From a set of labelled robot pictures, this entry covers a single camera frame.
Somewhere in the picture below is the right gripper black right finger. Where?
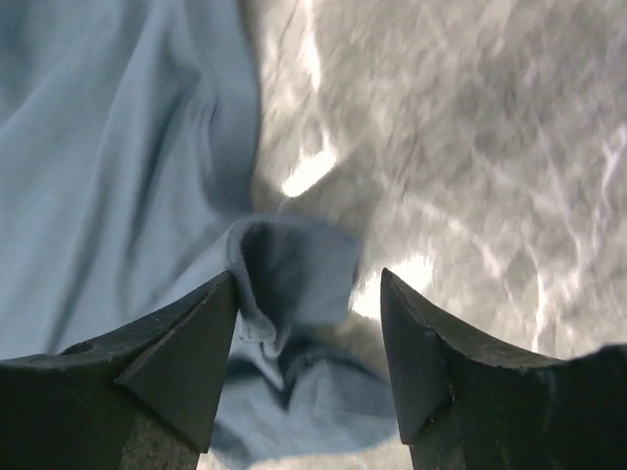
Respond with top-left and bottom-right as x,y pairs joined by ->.
380,270 -> 626,470

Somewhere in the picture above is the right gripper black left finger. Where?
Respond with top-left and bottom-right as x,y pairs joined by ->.
1,273 -> 238,469

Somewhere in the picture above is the blue-grey t-shirt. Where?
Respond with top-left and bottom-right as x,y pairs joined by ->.
1,1 -> 396,469

